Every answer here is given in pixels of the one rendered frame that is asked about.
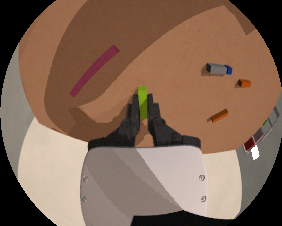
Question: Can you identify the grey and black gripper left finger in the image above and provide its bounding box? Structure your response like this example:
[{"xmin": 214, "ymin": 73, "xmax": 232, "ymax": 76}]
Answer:
[{"xmin": 88, "ymin": 94, "xmax": 140, "ymax": 151}]

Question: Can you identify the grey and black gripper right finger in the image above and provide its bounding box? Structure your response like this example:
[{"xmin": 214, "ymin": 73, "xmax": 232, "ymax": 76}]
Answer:
[{"xmin": 147, "ymin": 94, "xmax": 201, "ymax": 150}]

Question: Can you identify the lime green rod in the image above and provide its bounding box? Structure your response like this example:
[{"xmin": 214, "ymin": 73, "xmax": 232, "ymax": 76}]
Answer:
[{"xmin": 138, "ymin": 86, "xmax": 147, "ymax": 119}]

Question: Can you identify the dark pink rod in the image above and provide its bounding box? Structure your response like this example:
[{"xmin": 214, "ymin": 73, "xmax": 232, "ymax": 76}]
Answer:
[{"xmin": 70, "ymin": 45, "xmax": 120, "ymax": 97}]

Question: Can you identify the orange rod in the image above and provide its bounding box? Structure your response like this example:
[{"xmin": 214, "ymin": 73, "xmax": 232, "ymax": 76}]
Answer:
[
  {"xmin": 238, "ymin": 79, "xmax": 252, "ymax": 87},
  {"xmin": 211, "ymin": 109, "xmax": 228, "ymax": 123}
]

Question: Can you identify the grey rod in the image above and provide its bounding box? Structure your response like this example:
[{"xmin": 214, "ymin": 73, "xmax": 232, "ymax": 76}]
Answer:
[{"xmin": 206, "ymin": 63, "xmax": 227, "ymax": 74}]

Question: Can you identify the small blue cube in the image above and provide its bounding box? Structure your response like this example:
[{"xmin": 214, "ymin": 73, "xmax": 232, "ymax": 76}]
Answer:
[{"xmin": 224, "ymin": 65, "xmax": 232, "ymax": 75}]

